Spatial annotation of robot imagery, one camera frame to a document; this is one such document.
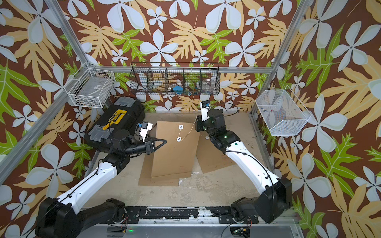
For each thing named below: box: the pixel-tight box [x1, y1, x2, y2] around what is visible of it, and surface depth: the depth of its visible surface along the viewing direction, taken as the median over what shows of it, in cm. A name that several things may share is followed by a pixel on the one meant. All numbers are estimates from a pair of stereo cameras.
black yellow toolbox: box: [84, 96, 146, 153], surface depth 93 cm
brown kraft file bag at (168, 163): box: [137, 142, 193, 187], surface depth 74 cm
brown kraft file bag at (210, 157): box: [195, 130, 236, 174], surface depth 93 cm
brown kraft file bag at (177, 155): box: [151, 120, 200, 179], surface depth 72 cm
